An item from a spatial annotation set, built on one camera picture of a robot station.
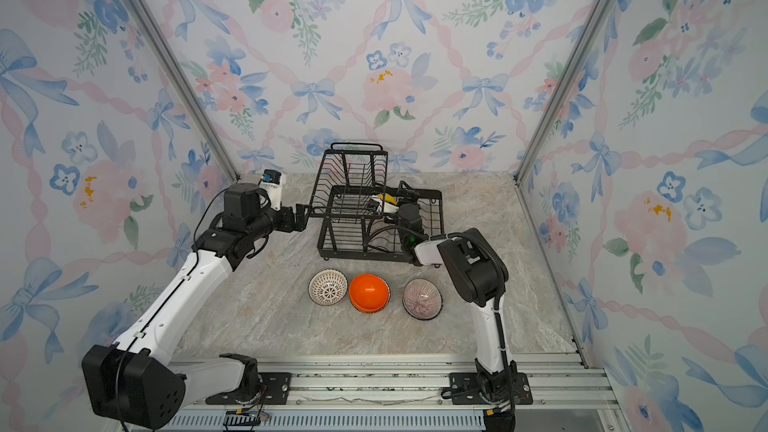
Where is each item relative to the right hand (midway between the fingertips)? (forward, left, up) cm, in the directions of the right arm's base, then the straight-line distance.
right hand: (402, 187), depth 98 cm
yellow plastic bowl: (-12, +4, +7) cm, 15 cm away
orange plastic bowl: (-32, +9, -10) cm, 35 cm away
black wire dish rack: (-15, +13, +4) cm, 20 cm away
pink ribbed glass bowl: (-33, -6, -12) cm, 35 cm away
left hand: (-16, +28, +12) cm, 35 cm away
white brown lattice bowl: (-28, +22, -13) cm, 39 cm away
